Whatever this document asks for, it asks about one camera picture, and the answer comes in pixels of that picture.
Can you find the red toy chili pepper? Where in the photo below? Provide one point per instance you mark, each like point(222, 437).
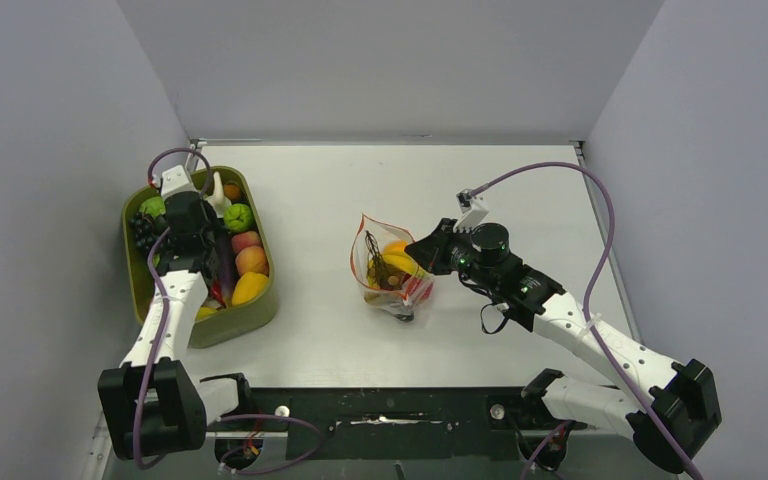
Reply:
point(215, 292)

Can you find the clear zip bag orange zipper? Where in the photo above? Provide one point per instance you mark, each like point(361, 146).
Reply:
point(388, 302)

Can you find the small orange toy fruit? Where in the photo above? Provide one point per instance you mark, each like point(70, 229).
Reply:
point(233, 192)

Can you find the pink toy peach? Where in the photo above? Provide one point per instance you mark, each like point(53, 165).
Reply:
point(242, 241)

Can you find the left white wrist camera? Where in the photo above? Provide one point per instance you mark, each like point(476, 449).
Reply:
point(174, 181)

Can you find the peach toy fruit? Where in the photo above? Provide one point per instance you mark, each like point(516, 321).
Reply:
point(252, 259)

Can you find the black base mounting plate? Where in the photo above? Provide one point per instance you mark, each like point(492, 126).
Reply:
point(394, 423)

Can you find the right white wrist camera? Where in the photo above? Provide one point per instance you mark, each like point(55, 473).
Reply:
point(473, 209)

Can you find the white toy garlic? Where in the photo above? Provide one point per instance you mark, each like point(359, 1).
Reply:
point(217, 198)

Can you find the orange toy bell pepper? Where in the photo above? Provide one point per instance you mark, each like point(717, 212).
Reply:
point(395, 247)

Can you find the yellow toy lemon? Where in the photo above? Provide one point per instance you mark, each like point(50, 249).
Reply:
point(248, 287)

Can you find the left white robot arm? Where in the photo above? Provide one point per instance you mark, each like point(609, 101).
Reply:
point(151, 405)

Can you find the olive green food bin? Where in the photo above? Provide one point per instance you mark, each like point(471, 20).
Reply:
point(227, 322)

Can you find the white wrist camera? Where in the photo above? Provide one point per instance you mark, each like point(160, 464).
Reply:
point(174, 181)
point(473, 209)

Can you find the dark purple toy eggplant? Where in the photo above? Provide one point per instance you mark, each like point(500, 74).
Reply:
point(227, 273)

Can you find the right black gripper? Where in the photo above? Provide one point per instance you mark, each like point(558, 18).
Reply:
point(431, 252)

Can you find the red toy apple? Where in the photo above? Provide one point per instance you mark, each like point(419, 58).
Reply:
point(419, 288)

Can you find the black toy grapes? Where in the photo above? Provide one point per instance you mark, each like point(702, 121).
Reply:
point(143, 232)

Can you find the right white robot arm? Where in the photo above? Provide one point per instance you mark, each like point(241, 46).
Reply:
point(666, 408)

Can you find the yellow toy banana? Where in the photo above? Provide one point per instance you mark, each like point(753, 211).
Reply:
point(405, 264)

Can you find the green toy cabbage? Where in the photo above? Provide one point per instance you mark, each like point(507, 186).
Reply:
point(153, 207)

